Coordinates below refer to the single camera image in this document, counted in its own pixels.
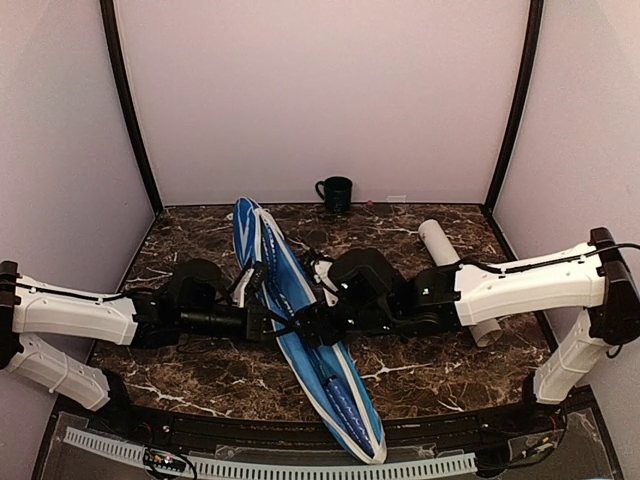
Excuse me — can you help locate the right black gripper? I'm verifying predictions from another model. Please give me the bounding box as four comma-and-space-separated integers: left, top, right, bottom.
287, 296, 400, 349

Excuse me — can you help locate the left black frame post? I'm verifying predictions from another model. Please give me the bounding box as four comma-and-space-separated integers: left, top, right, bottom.
99, 0, 164, 216

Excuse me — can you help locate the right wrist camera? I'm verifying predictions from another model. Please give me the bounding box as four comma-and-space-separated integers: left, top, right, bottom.
328, 247, 404, 306

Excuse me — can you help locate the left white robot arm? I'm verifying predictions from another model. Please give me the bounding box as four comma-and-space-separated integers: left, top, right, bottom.
1, 259, 291, 436

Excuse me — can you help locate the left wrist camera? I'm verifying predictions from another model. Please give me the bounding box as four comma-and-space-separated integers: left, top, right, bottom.
168, 259, 222, 311

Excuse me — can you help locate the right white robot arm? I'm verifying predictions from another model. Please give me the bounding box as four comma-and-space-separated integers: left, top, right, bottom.
301, 219, 639, 434

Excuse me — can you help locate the right black frame post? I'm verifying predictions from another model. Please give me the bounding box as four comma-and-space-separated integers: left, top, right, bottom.
483, 0, 545, 215

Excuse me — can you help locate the blue badminton racket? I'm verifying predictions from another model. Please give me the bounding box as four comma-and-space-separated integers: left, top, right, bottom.
324, 376, 374, 456

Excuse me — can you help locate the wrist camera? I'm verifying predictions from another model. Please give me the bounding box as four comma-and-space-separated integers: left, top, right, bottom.
328, 247, 404, 306
168, 259, 222, 311

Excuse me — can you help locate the blue racket bag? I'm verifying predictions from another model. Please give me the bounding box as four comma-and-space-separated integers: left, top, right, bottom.
233, 197, 387, 465

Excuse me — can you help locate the black frame post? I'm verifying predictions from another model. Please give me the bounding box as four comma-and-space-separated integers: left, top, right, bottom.
483, 0, 545, 215
99, 0, 164, 216

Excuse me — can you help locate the white shuttlecock tube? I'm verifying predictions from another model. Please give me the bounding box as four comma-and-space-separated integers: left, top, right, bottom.
418, 219, 502, 348

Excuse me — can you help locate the dark green mug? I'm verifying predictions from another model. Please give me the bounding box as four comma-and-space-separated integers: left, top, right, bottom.
315, 176, 353, 214

